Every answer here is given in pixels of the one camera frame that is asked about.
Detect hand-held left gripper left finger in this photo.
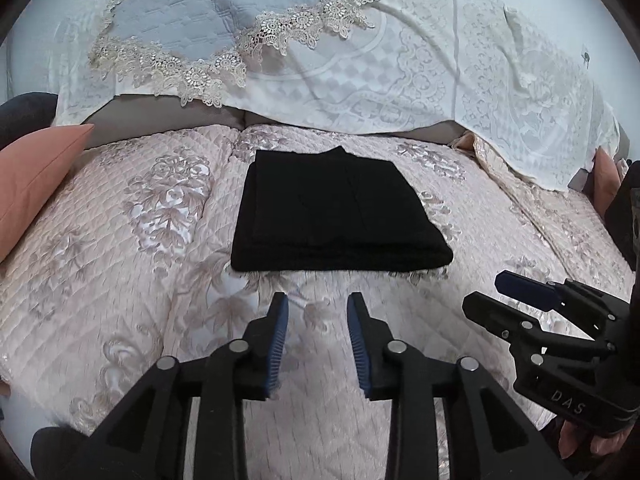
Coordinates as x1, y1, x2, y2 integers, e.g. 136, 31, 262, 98
31, 291, 290, 480

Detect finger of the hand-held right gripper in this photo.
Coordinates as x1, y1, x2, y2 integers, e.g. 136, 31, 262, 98
461, 291, 617, 366
495, 269, 632, 322

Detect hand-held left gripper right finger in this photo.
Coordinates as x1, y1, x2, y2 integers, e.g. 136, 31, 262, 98
346, 291, 576, 480

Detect black pants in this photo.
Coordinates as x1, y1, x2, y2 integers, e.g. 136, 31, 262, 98
230, 145, 455, 273

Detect person's right hand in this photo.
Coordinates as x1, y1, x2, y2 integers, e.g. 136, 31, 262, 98
556, 416, 628, 462

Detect small pink pillow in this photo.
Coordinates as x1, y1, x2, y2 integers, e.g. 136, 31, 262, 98
591, 147, 625, 213

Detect pink quilted floral bedspread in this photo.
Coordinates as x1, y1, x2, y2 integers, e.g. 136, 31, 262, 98
0, 124, 637, 480

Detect white lace cover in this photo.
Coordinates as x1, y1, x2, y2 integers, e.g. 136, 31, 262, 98
52, 0, 621, 193

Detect large pink pillow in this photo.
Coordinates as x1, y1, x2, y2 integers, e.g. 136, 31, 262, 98
0, 123, 96, 265

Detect grey-blue quilted lace-trimmed cover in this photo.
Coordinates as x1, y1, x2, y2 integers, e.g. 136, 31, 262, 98
89, 0, 381, 108

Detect dark grey cushion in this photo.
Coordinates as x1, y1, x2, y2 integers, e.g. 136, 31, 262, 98
0, 92, 57, 152

